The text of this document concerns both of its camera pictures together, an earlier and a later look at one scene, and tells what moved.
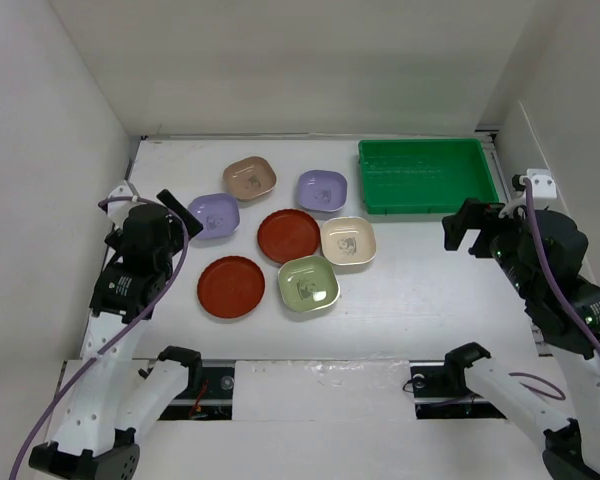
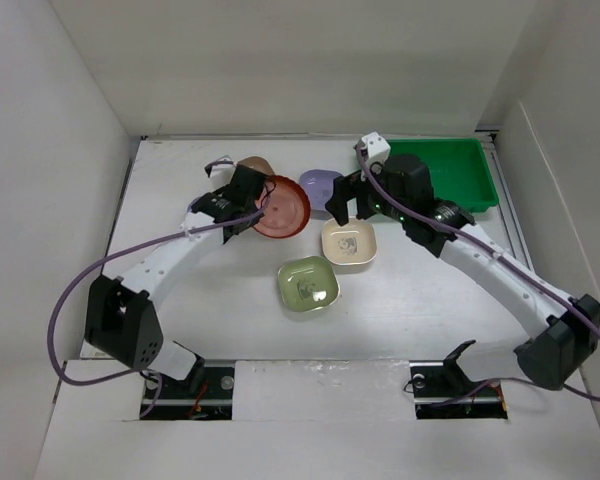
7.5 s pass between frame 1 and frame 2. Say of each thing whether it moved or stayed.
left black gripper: moved
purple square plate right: stayed
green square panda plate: stayed
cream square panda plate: stayed
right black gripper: moved
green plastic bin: stayed
